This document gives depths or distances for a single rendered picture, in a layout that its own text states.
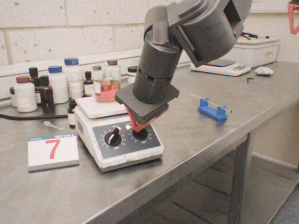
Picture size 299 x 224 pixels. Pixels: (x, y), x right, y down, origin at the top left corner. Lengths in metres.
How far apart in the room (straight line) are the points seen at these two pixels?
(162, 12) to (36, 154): 0.34
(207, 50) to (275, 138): 1.68
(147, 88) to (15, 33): 0.68
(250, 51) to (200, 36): 1.17
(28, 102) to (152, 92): 0.51
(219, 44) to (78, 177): 0.32
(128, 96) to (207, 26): 0.17
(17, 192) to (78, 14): 0.79
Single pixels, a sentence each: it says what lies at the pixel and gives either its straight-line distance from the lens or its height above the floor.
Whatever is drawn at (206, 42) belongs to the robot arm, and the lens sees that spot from 0.38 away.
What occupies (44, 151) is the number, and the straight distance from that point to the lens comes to 0.57.
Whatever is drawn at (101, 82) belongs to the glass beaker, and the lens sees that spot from 0.58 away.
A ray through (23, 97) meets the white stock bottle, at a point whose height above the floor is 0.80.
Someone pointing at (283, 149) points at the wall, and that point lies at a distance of 2.04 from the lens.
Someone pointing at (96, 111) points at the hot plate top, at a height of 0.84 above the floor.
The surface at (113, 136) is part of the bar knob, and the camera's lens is 0.50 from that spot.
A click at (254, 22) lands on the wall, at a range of 1.95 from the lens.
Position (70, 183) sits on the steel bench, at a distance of 0.49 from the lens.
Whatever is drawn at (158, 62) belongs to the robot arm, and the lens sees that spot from 0.39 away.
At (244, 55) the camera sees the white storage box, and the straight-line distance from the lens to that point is 1.55.
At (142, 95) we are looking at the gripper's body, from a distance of 0.44.
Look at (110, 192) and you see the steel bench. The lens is 0.46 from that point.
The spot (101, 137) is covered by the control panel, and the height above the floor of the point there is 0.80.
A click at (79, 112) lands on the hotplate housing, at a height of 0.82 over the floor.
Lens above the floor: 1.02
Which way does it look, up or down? 20 degrees down
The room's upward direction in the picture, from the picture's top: straight up
